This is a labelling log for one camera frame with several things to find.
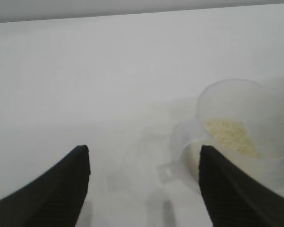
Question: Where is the white uncooked rice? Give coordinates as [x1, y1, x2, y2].
[203, 119, 260, 159]

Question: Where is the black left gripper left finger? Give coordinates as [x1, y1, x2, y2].
[0, 144, 91, 227]

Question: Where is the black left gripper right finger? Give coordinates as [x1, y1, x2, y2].
[198, 144, 284, 227]

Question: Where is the clear plastic measuring cup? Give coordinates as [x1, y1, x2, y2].
[156, 75, 284, 202]

